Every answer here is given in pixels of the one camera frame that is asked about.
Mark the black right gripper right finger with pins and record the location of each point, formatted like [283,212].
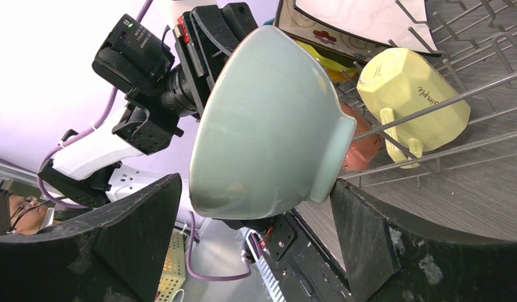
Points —
[390,254]

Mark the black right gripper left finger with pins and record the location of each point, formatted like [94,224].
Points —
[113,253]

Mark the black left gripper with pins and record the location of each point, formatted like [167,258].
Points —
[160,92]

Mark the square floral plate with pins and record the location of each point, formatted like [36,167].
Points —
[321,37]

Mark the pale green celadon bowl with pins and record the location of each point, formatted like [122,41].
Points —
[272,134]

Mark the green polka dot plate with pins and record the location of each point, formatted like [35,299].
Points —
[324,61]

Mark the yellow green mug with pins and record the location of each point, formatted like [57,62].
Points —
[399,82]

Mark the orange polka dot plate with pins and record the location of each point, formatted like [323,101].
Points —
[336,76]

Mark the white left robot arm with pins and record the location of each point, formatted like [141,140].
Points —
[88,169]

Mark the perforated tray with bricks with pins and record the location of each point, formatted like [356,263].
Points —
[174,270]

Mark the person's face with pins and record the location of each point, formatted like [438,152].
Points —
[26,214]

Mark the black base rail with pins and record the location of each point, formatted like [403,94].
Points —
[299,261]

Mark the grey wire dish rack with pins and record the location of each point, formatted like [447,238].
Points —
[476,50]

